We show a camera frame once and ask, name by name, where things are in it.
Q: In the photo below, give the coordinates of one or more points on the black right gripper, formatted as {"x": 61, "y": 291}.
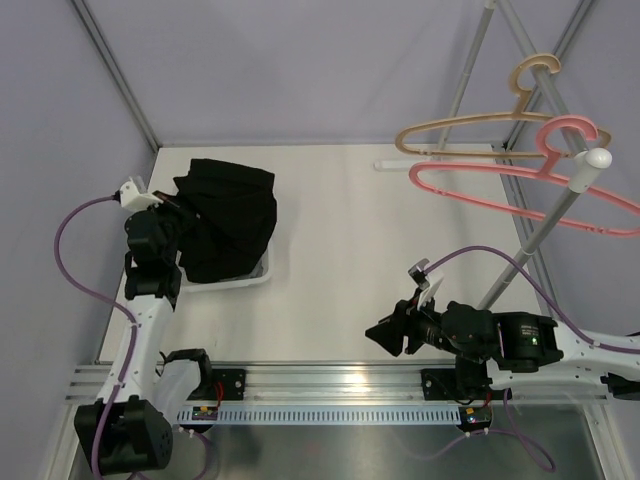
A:
{"x": 388, "y": 332}

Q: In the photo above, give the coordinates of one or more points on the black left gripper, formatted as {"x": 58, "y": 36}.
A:
{"x": 178, "y": 207}

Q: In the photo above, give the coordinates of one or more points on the black shirt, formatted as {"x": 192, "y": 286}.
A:
{"x": 225, "y": 220}

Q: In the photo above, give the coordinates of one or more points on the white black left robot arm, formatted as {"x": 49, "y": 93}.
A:
{"x": 128, "y": 428}

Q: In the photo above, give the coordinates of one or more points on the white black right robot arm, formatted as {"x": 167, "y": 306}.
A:
{"x": 500, "y": 351}

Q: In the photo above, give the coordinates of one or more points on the white plastic basket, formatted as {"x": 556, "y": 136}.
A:
{"x": 240, "y": 282}

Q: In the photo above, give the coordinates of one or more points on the silver clothes rack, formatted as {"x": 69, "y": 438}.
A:
{"x": 586, "y": 87}

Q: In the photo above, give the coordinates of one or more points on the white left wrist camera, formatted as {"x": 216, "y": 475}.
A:
{"x": 133, "y": 195}

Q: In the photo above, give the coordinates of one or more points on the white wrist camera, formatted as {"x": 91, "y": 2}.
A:
{"x": 427, "y": 282}
{"x": 133, "y": 195}

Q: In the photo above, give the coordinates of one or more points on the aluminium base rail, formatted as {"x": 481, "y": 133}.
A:
{"x": 379, "y": 383}

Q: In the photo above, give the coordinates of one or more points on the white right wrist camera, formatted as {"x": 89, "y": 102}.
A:
{"x": 427, "y": 282}

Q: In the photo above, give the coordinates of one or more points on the white slotted cable duct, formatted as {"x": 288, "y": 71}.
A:
{"x": 320, "y": 415}

